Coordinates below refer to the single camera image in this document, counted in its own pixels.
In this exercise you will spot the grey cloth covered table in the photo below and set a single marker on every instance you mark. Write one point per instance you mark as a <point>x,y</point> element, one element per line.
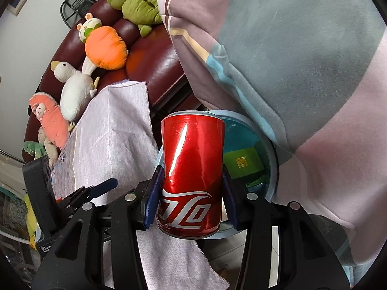
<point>115,127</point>

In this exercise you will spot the beige doll plush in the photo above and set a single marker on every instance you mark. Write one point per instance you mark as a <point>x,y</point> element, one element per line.
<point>48,148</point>

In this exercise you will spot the dark red leather sofa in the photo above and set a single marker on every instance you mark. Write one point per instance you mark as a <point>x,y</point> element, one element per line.
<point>157,66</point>

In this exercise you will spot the plaid blanket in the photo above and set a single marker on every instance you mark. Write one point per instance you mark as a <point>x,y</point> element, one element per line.
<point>302,66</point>

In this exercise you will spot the orange carrot bunny plush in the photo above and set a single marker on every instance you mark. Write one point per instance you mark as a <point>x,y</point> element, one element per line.
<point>104,48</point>

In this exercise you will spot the olive dinosaur plush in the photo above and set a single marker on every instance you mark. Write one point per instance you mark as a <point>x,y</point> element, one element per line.
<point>139,9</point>

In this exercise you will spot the green cardboard box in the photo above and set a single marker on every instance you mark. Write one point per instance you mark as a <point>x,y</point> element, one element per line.
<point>242,161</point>

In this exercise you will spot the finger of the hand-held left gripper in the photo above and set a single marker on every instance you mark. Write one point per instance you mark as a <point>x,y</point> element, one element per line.
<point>104,186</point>

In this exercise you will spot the red soda can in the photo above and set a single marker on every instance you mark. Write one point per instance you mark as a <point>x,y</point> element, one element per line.
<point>190,157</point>

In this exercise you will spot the white goose plush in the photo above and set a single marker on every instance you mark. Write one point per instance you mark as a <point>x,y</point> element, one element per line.
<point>75,93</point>

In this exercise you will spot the yellow plush toy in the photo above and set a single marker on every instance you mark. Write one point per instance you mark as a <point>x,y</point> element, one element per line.
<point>30,220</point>

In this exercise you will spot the teal trash bin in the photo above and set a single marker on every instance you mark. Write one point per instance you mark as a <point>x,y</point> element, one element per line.
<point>242,136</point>

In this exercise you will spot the black mesh office chair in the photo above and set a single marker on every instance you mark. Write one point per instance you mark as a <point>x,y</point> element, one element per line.
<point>78,6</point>

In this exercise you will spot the pink carrot bunny plush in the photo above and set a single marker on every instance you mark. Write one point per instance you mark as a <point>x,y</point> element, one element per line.
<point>51,120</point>

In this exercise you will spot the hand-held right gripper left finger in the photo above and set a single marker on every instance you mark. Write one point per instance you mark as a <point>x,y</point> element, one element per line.
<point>152,199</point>

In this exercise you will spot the green dinosaur plush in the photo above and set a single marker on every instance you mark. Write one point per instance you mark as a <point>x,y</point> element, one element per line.
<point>31,148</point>

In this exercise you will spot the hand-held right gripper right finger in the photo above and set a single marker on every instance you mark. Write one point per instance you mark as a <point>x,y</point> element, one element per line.
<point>229,199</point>

